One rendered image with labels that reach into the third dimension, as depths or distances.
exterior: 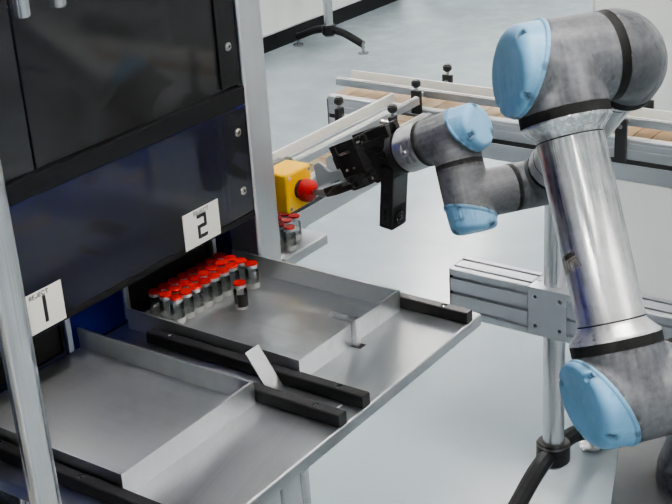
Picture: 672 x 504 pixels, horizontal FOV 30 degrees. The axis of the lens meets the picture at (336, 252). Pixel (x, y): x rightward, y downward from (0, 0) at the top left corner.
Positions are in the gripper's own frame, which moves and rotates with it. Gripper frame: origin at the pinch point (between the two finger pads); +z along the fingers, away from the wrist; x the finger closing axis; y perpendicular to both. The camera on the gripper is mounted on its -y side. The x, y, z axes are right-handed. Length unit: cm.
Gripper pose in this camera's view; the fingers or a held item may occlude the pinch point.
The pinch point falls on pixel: (321, 193)
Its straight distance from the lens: 214.2
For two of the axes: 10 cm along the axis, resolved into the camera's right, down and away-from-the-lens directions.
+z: -7.2, 2.2, 6.6
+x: -5.7, 3.6, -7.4
